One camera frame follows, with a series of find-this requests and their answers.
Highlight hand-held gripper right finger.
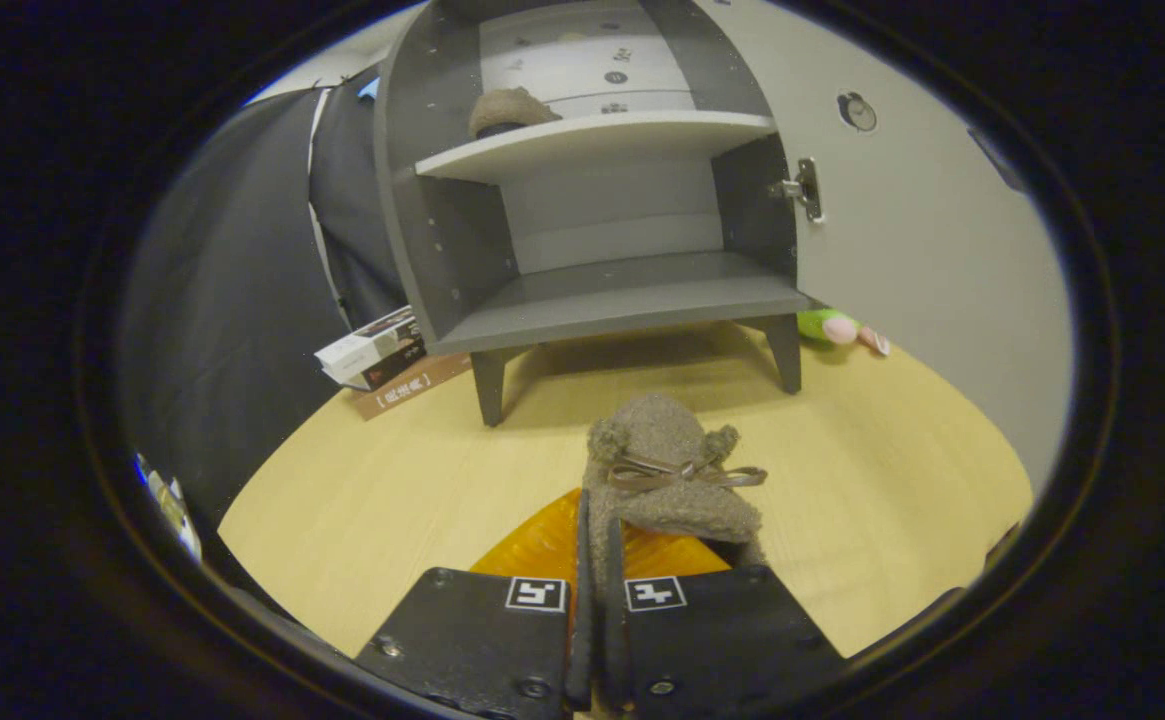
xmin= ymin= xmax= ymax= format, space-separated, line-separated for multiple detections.
xmin=602 ymin=518 xmax=850 ymax=719

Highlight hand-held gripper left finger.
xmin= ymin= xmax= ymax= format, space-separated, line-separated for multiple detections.
xmin=355 ymin=487 xmax=595 ymax=720

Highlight brown fuzzy shoe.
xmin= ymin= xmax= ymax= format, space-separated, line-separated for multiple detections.
xmin=582 ymin=392 xmax=770 ymax=701
xmin=468 ymin=86 xmax=564 ymax=139

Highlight grey shoe cabinet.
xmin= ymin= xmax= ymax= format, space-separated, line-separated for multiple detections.
xmin=374 ymin=0 xmax=815 ymax=428

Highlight grey shoe cabinet door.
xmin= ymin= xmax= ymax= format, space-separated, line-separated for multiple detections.
xmin=692 ymin=0 xmax=1078 ymax=496

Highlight metal door hinge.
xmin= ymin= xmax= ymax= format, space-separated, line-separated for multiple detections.
xmin=768 ymin=156 xmax=826 ymax=225

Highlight brown book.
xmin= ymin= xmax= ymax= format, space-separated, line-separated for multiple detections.
xmin=352 ymin=352 xmax=473 ymax=421

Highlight black book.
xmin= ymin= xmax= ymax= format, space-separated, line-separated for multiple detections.
xmin=325 ymin=338 xmax=429 ymax=392

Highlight green and pink plush toy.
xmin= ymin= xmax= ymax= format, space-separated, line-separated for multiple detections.
xmin=797 ymin=308 xmax=891 ymax=357

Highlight cluttered white side table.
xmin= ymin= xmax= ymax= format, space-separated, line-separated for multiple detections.
xmin=134 ymin=452 xmax=205 ymax=563

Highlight black backdrop cloth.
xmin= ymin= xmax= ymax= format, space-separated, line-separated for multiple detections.
xmin=117 ymin=65 xmax=408 ymax=531

